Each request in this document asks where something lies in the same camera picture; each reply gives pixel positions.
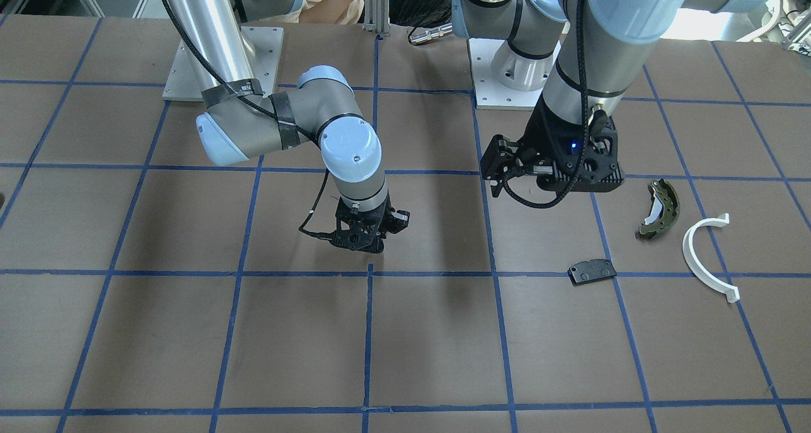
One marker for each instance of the silver metal cylinder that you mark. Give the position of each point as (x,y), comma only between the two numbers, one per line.
(431,34)

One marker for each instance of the olive green brake shoe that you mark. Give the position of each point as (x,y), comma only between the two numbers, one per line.
(665,209)

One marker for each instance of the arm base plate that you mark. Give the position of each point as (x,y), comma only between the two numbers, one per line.
(505,80)
(263,46)

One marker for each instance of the aluminium frame post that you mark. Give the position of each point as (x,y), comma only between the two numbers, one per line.
(376,17)

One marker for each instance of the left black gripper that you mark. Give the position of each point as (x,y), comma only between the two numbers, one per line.
(546,139)

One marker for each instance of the black brake pad plate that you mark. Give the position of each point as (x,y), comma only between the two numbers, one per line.
(591,271)

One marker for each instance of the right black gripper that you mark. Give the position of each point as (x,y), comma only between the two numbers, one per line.
(398,220)

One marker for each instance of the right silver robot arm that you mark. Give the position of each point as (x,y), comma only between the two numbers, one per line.
(247,114)

